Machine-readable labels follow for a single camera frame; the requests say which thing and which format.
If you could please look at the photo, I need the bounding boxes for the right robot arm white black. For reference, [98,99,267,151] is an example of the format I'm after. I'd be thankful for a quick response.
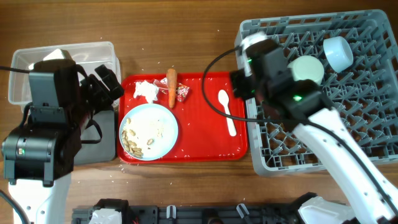
[205,32,397,223]

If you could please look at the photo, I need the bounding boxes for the grey dishwasher rack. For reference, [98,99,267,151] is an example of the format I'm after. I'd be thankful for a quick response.
[235,9,397,177]

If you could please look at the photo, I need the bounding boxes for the red plastic tray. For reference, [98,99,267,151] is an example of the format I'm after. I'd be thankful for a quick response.
[117,72,249,164]

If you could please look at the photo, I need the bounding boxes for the red candy wrapper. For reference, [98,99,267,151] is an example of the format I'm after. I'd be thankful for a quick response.
[153,78,190,102]

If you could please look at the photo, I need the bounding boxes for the pale green bowl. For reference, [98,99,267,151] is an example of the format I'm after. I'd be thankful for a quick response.
[287,55,325,85]

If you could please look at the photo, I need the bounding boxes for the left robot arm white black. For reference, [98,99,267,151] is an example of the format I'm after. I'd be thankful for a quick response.
[1,58,124,223]

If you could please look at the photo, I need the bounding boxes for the peanuts on plate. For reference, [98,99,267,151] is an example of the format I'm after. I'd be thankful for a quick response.
[121,117,164,159]

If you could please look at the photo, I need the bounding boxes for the white plastic spoon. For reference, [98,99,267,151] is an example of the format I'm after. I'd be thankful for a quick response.
[218,90,237,137]

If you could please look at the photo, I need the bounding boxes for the clear plastic bin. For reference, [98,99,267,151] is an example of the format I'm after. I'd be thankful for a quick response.
[8,42,121,109]

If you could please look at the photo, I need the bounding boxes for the orange carrot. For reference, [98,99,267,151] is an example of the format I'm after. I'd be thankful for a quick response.
[166,68,177,108]

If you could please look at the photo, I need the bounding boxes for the white tissue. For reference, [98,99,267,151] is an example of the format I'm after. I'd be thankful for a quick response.
[133,81,159,103]

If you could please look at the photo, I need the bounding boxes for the light blue plate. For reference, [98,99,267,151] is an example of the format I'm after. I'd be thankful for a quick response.
[119,103,178,162]

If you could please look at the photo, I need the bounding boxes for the black plastic bin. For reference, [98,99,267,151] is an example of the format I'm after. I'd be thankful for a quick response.
[25,103,119,171]

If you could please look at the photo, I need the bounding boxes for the light blue bowl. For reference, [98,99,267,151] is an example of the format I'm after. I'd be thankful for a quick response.
[323,36,354,73]

